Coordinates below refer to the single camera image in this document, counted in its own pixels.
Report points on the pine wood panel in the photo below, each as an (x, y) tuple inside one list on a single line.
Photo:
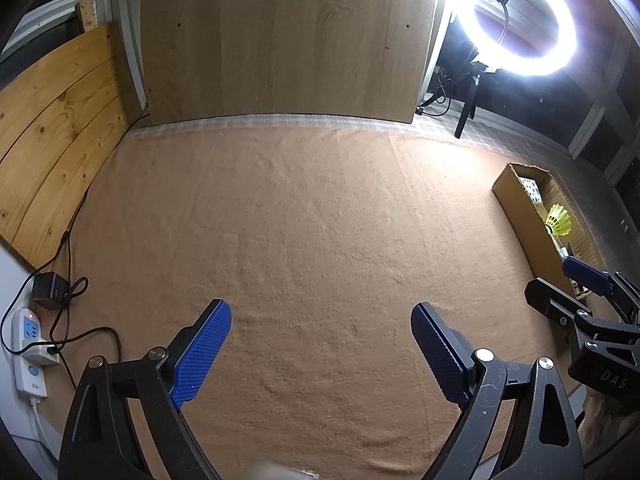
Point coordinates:
[(55, 135)]

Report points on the white power strip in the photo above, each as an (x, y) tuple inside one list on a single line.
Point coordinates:
[(30, 360)]

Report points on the yellow shuttlecock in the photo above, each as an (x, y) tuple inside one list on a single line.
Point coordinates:
[(559, 220)]

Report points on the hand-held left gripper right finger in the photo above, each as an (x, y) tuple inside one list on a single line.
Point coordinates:
[(440, 355)]

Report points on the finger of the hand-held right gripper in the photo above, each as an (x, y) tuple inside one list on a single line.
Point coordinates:
[(585, 275), (545, 297)]

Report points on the black power adapter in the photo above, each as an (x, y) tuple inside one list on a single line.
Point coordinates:
[(50, 290)]

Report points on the patterned white tissue pack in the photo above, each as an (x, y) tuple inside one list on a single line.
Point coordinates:
[(530, 190)]

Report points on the light wooden board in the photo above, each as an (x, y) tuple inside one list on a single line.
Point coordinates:
[(280, 40)]

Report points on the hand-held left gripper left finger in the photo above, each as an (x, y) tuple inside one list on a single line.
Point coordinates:
[(205, 350)]

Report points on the cardboard box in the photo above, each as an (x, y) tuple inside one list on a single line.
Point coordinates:
[(530, 230)]

